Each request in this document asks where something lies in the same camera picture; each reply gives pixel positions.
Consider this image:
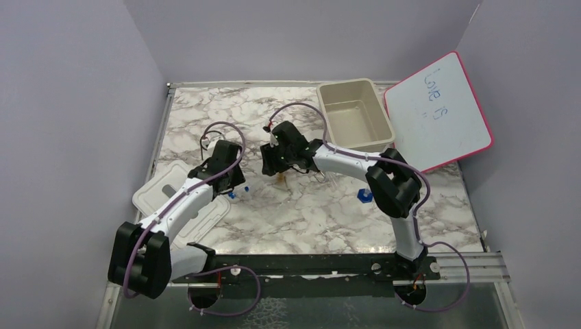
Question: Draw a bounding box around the metal test tube clamp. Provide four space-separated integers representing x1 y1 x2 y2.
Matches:
314 171 337 186

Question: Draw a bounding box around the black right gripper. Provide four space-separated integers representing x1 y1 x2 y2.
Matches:
259 141 295 178

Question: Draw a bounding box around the tan bristle test tube brush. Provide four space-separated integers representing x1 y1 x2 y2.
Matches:
275 173 291 191

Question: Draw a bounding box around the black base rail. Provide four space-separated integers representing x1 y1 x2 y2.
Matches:
173 253 441 300

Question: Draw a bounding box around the pink framed whiteboard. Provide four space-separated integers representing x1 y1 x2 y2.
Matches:
383 51 494 172

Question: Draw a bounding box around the blue base graduated cylinder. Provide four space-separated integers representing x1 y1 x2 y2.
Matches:
357 188 373 204

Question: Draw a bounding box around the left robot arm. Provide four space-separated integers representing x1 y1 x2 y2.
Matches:
108 140 245 299

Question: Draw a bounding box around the beige plastic bin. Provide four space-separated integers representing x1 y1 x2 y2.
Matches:
317 78 395 153

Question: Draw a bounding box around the white plastic bin lid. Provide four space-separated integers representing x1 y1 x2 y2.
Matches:
132 160 231 251

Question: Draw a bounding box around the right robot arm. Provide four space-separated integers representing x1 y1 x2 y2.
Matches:
260 121 428 279

